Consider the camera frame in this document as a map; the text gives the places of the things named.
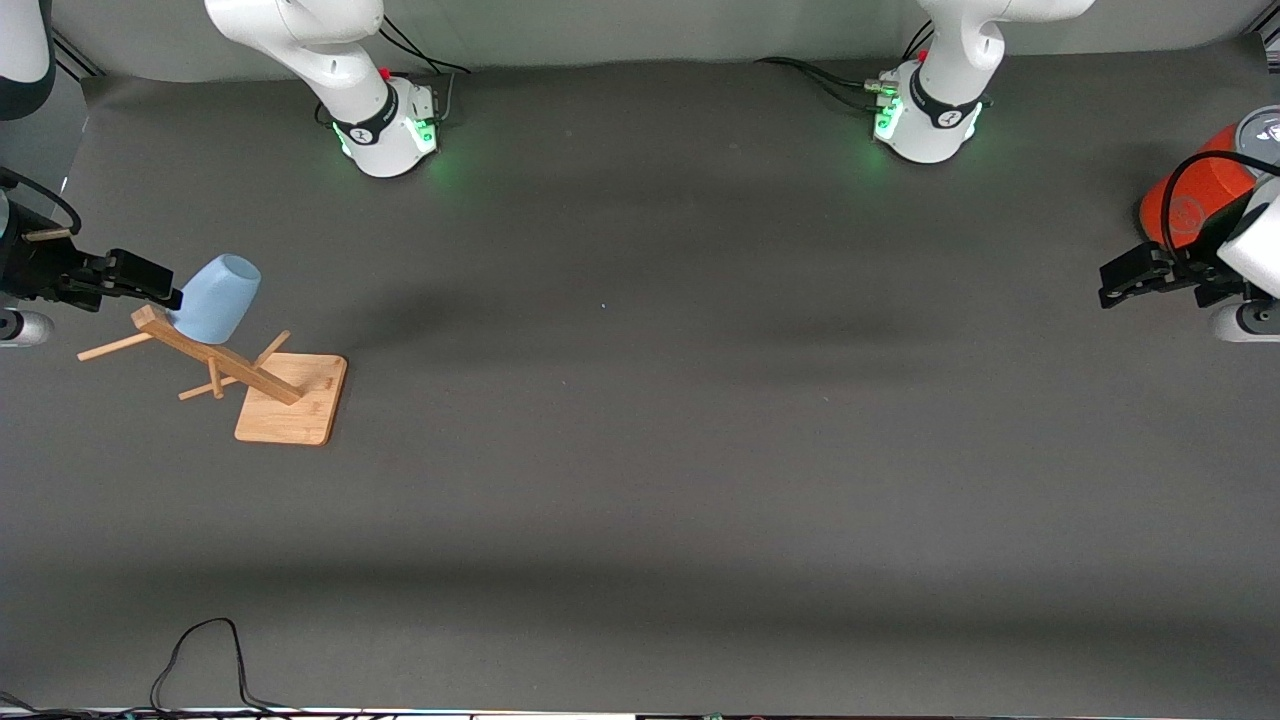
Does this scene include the orange cylindrical can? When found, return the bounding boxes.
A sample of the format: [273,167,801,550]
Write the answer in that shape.
[1138,105,1280,251]

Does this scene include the black right arm base cables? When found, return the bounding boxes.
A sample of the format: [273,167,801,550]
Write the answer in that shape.
[376,14,472,126]

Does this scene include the black left arm base cables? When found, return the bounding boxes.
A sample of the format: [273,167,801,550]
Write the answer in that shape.
[754,20,936,113]

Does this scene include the light blue cup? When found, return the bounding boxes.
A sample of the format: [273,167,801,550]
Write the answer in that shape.
[168,253,263,346]

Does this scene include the thin black looped cable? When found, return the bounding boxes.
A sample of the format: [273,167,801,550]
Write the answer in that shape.
[150,617,301,716]

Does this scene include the wooden cup rack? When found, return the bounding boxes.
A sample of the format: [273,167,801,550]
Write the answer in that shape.
[77,303,349,447]

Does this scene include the black arm base cables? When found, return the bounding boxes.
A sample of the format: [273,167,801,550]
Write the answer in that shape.
[376,14,472,126]
[754,20,936,113]

